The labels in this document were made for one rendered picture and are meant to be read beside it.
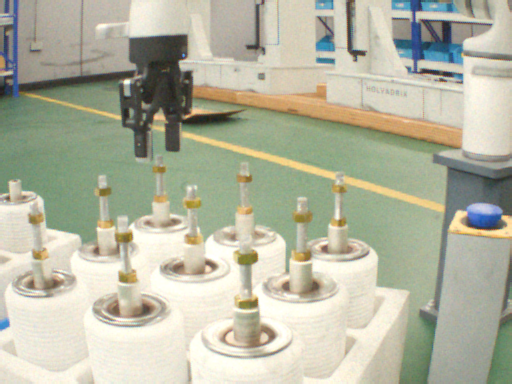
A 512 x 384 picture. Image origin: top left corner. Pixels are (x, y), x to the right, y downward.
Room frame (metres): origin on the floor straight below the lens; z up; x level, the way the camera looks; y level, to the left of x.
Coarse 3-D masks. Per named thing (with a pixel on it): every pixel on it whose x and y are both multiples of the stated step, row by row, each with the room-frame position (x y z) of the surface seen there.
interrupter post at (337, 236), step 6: (330, 228) 0.67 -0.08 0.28; (336, 228) 0.67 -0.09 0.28; (342, 228) 0.67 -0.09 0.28; (330, 234) 0.67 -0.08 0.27; (336, 234) 0.67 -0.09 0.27; (342, 234) 0.67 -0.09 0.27; (330, 240) 0.67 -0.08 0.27; (336, 240) 0.67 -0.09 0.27; (342, 240) 0.67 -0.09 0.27; (330, 246) 0.67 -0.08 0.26; (336, 246) 0.67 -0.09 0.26; (342, 246) 0.67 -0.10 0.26; (330, 252) 0.67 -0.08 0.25; (336, 252) 0.67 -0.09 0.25; (342, 252) 0.67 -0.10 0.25
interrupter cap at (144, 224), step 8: (144, 216) 0.80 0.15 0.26; (152, 216) 0.81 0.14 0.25; (176, 216) 0.81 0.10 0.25; (184, 216) 0.81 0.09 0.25; (136, 224) 0.77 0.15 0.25; (144, 224) 0.77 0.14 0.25; (152, 224) 0.78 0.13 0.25; (176, 224) 0.78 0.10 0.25; (184, 224) 0.77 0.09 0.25; (144, 232) 0.75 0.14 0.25; (152, 232) 0.74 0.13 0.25; (160, 232) 0.74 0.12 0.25; (168, 232) 0.75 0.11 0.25
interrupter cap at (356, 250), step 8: (312, 240) 0.70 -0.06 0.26; (320, 240) 0.71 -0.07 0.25; (352, 240) 0.70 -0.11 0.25; (312, 248) 0.68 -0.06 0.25; (320, 248) 0.68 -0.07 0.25; (352, 248) 0.68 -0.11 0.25; (360, 248) 0.67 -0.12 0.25; (368, 248) 0.67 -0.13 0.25; (312, 256) 0.66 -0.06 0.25; (320, 256) 0.65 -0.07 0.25; (328, 256) 0.65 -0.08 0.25; (336, 256) 0.65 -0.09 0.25; (344, 256) 0.65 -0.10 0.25; (352, 256) 0.65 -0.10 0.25; (360, 256) 0.65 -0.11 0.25
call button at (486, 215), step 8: (472, 208) 0.57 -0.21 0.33; (480, 208) 0.56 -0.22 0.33; (488, 208) 0.56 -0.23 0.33; (496, 208) 0.56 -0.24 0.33; (472, 216) 0.56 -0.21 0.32; (480, 216) 0.55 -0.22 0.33; (488, 216) 0.55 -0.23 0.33; (496, 216) 0.55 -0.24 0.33; (480, 224) 0.55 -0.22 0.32; (488, 224) 0.55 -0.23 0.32; (496, 224) 0.56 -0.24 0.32
